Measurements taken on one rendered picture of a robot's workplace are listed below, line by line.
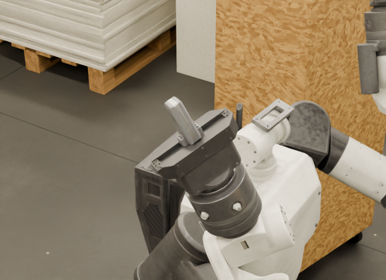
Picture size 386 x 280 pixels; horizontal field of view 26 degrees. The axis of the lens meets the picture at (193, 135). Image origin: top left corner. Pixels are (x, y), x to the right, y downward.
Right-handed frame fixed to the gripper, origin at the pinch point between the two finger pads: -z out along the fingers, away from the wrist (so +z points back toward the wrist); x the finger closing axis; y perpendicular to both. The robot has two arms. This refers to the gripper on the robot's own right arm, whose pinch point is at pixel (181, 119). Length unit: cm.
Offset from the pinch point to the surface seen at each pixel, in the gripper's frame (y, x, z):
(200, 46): -295, 92, 159
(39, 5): -333, 34, 105
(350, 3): -121, 93, 79
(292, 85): -125, 65, 95
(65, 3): -317, 44, 105
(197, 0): -294, 101, 135
